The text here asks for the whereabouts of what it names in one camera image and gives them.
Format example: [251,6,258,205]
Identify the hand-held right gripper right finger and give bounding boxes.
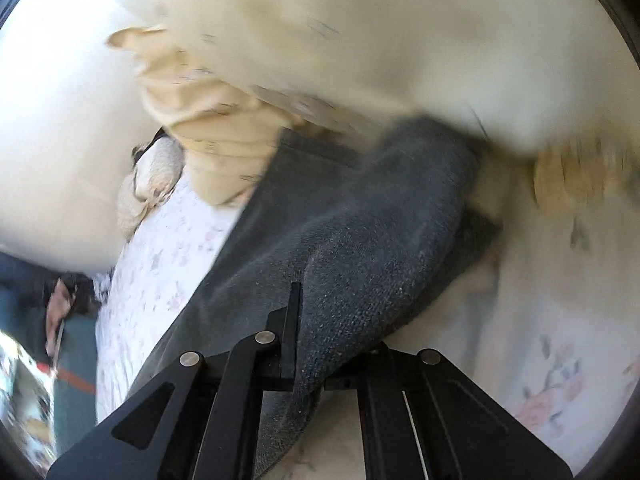
[325,342,573,480]

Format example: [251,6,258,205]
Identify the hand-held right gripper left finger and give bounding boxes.
[47,282,303,480]

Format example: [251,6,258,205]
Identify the grey pants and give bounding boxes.
[127,115,503,478]

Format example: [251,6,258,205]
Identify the floral bedsheet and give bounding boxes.
[95,150,640,480]

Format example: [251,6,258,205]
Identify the tan cloth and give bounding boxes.
[107,25,371,206]

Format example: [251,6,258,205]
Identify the teal mattress with orange trim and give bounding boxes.
[0,252,101,441]

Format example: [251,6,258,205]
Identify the beige crumpled cloth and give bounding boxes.
[116,137,187,241]

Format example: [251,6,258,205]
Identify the dark clothing pile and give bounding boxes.
[44,271,115,361]

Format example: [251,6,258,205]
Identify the cream blanket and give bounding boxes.
[120,0,631,161]

